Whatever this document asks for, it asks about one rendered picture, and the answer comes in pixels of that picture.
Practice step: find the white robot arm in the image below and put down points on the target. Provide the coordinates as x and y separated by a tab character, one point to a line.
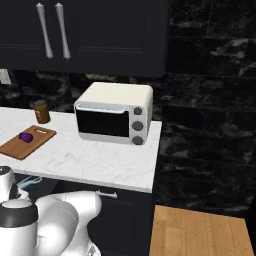
50	223

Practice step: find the wooden cutting board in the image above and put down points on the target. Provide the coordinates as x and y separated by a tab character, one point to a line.
28	141

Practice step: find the purple eggplant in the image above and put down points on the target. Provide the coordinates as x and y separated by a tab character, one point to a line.
26	137

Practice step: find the white toaster oven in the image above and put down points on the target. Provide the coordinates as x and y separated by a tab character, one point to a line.
113	111

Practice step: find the brown jar with dark lid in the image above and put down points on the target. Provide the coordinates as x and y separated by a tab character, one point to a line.
41	112

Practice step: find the dark base cabinet drawer front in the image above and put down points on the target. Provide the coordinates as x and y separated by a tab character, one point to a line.
126	220

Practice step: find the pale blue peeler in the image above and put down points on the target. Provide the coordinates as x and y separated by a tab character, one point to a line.
30	181

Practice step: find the dark wall cupboard door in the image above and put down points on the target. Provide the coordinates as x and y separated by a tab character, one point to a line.
20	30
113	33

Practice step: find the white wall socket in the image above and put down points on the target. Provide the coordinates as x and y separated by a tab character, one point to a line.
4	76

